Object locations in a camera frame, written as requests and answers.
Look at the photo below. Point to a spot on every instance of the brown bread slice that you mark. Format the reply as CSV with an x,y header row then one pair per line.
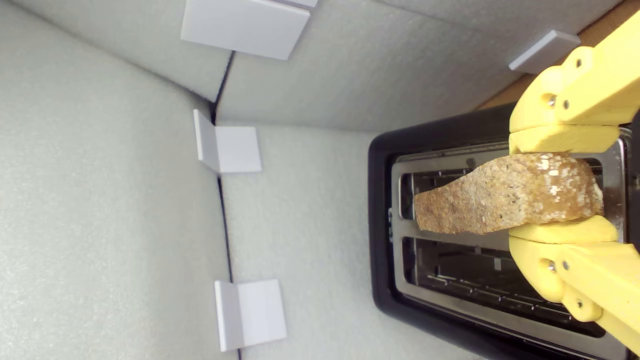
x,y
500,195

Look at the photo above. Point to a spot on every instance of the white wall clip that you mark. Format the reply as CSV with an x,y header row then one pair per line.
x,y
255,312
245,27
235,150
545,50

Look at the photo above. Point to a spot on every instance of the black two-slot toaster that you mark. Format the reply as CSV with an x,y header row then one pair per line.
x,y
380,200

